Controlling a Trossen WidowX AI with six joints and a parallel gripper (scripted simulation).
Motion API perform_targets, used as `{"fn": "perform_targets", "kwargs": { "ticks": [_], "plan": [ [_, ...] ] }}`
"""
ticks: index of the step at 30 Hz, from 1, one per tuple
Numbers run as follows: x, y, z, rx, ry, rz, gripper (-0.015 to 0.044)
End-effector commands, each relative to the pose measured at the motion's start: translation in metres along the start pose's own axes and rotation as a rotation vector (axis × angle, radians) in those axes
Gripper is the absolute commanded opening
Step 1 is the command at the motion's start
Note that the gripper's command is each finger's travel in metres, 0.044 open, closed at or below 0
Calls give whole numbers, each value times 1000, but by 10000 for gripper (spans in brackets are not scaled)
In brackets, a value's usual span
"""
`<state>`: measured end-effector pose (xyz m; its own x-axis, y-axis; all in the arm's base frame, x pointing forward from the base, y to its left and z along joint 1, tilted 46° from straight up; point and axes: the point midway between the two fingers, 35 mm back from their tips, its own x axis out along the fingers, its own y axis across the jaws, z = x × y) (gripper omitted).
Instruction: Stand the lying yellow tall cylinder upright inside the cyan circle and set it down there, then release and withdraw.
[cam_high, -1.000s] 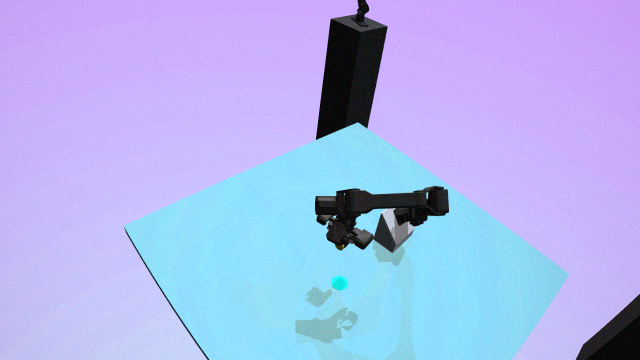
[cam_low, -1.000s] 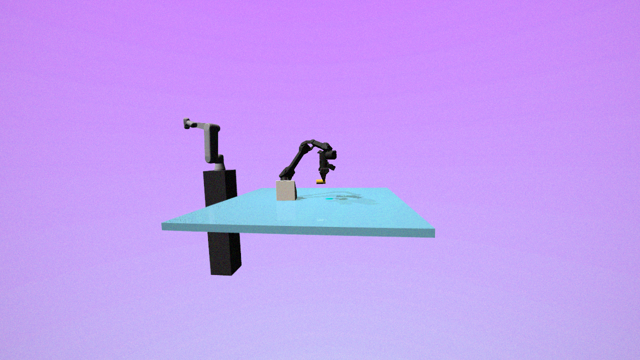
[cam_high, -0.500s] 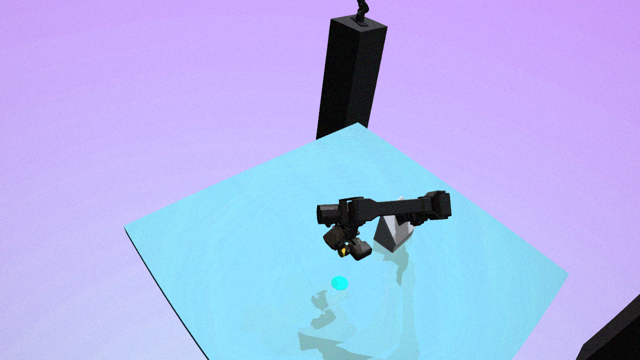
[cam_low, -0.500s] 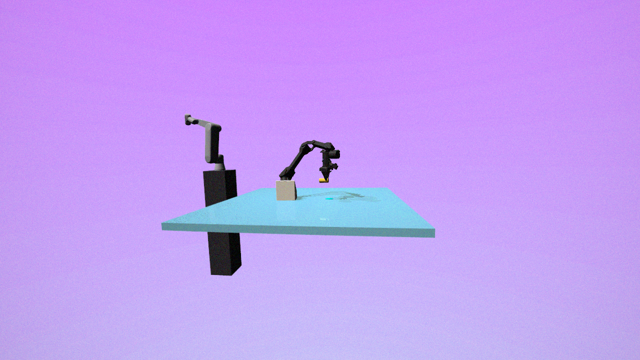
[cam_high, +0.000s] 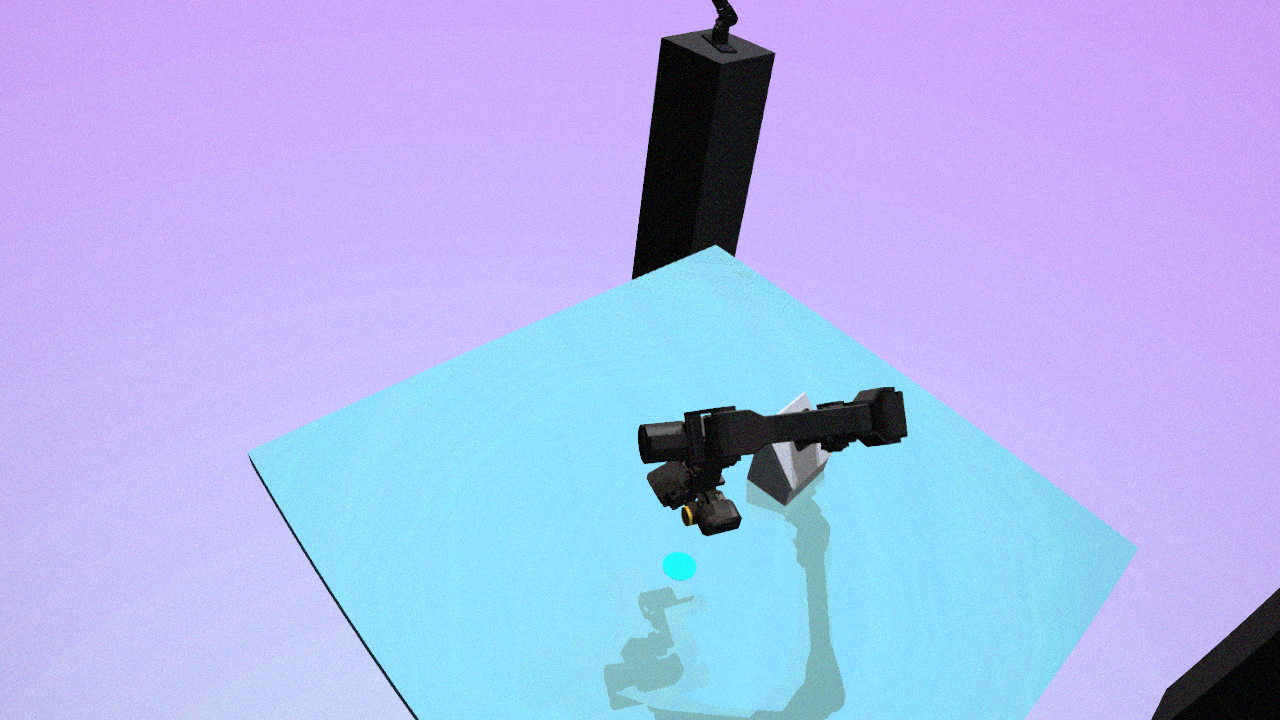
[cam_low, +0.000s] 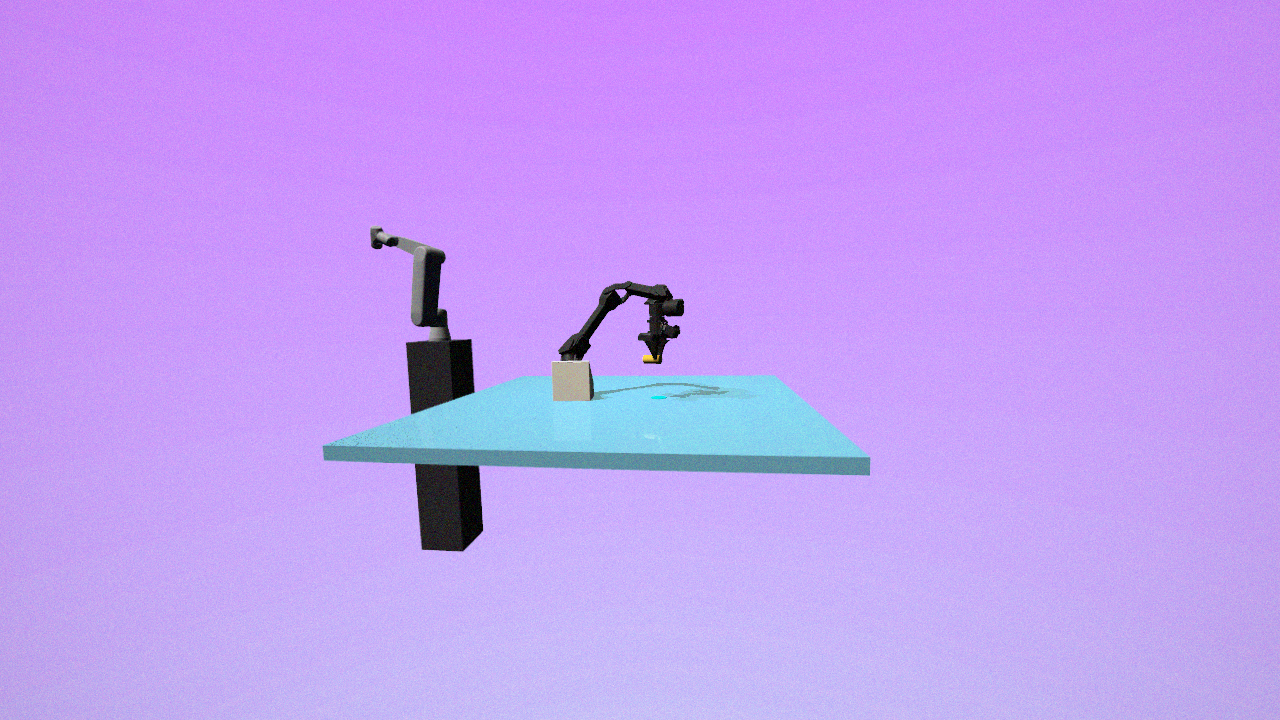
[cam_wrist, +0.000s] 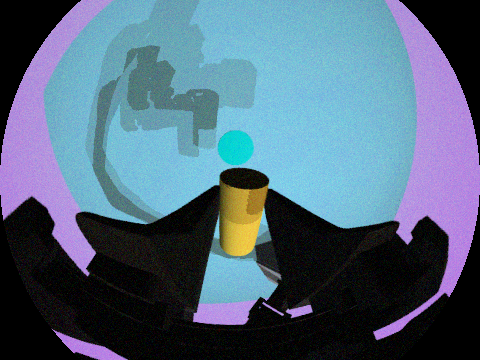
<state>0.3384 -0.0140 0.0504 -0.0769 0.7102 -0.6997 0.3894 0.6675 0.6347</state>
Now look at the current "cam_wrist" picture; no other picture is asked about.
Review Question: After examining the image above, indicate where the yellow tall cylinder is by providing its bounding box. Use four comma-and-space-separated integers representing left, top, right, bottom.
219, 168, 269, 256

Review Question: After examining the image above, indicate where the teal flat circle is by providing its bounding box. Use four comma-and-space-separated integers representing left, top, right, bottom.
217, 131, 255, 165

